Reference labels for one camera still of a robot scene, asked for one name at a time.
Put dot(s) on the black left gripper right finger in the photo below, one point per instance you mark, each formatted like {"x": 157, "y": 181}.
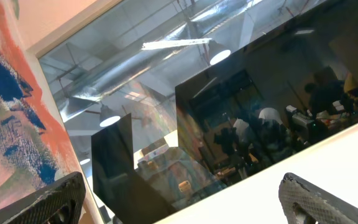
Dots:
{"x": 305, "y": 203}

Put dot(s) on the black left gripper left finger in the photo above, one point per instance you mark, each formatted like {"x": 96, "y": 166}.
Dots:
{"x": 59, "y": 202}

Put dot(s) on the white pendant lamp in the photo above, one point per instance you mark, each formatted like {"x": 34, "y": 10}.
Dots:
{"x": 107, "y": 116}
{"x": 217, "y": 52}

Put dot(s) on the large glass window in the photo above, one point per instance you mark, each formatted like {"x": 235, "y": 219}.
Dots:
{"x": 201, "y": 143}

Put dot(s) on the colourful abstract wall painting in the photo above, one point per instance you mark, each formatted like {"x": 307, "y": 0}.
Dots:
{"x": 35, "y": 150}

